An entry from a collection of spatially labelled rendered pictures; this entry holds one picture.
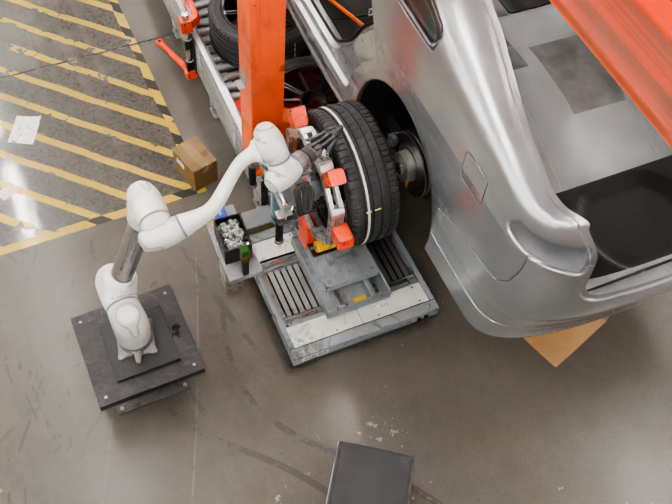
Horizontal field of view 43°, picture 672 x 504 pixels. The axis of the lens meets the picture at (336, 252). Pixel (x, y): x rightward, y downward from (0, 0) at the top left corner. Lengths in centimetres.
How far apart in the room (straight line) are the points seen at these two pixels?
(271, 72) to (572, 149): 145
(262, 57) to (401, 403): 182
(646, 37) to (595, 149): 272
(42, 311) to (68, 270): 27
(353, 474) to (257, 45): 189
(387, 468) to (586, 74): 212
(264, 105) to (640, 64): 270
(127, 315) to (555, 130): 214
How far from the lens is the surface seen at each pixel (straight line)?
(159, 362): 404
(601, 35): 150
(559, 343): 467
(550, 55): 443
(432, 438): 428
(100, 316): 423
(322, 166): 363
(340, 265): 441
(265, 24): 364
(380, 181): 367
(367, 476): 381
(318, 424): 424
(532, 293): 328
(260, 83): 387
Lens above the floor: 393
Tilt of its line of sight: 56 degrees down
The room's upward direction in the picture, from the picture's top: 7 degrees clockwise
